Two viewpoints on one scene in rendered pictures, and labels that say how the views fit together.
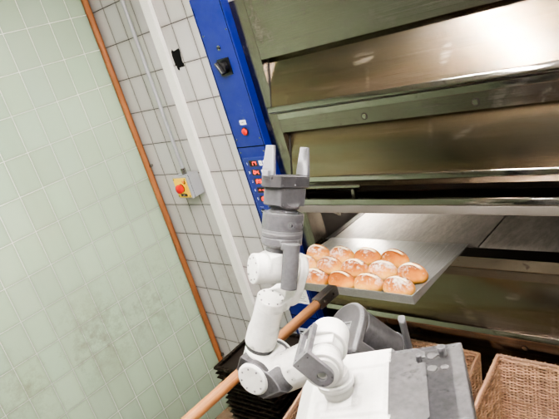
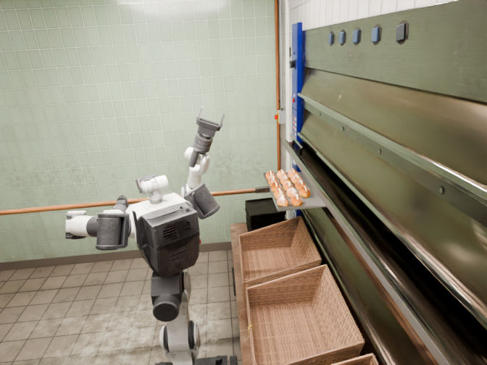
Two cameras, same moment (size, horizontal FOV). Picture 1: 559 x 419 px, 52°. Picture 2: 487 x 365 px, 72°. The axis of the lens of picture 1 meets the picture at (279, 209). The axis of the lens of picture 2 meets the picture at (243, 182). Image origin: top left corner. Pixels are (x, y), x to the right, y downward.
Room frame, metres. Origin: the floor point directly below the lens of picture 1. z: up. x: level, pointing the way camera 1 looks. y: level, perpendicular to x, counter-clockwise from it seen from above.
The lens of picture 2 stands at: (0.01, -1.18, 2.03)
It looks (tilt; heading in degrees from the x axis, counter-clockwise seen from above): 22 degrees down; 40
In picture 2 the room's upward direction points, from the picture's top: 3 degrees counter-clockwise
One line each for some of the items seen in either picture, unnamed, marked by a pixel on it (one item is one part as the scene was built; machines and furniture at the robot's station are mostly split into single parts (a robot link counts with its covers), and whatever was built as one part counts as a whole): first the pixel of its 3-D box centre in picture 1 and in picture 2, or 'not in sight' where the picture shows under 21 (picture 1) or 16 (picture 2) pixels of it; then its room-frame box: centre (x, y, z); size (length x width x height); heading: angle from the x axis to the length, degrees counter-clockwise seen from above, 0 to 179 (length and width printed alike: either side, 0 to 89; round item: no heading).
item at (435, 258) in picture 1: (364, 262); (298, 187); (1.71, -0.22, 1.19); 0.55 x 0.36 x 0.03; 44
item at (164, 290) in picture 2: not in sight; (168, 286); (0.76, -0.07, 1.00); 0.28 x 0.13 x 0.18; 43
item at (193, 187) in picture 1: (188, 184); (281, 116); (2.42, 0.35, 1.46); 0.10 x 0.07 x 0.10; 43
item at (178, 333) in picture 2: not in sight; (175, 311); (0.81, -0.02, 0.78); 0.18 x 0.15 x 0.47; 133
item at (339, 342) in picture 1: (328, 356); (155, 187); (0.82, -0.01, 1.47); 0.10 x 0.07 x 0.09; 163
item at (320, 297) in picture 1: (325, 296); (261, 189); (1.55, -0.05, 1.20); 0.09 x 0.04 x 0.03; 134
